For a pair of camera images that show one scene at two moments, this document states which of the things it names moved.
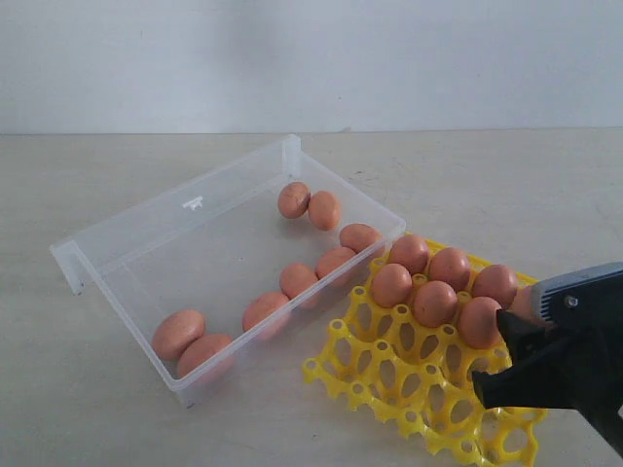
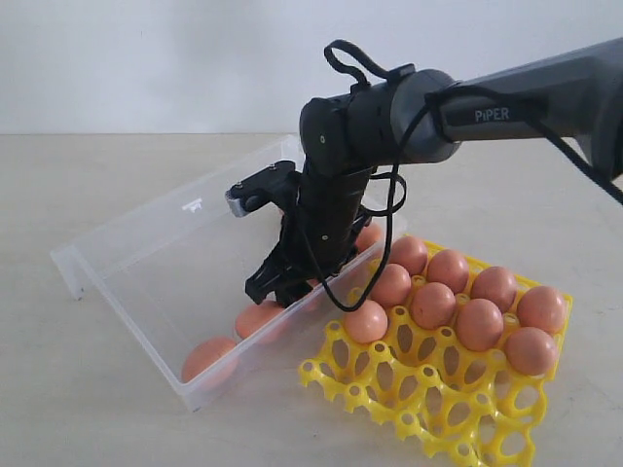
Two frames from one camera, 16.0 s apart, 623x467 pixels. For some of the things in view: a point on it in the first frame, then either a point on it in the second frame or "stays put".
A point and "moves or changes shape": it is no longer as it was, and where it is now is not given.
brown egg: x=391 y=285 stays put
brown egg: x=411 y=251 stays put
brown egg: x=478 y=322 stays put
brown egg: x=434 y=304 stays put
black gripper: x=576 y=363 → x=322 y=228
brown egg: x=495 y=282 stays put
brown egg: x=452 y=266 stays put
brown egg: x=296 y=278 moves or changes shape
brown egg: x=175 y=332 → x=368 y=324
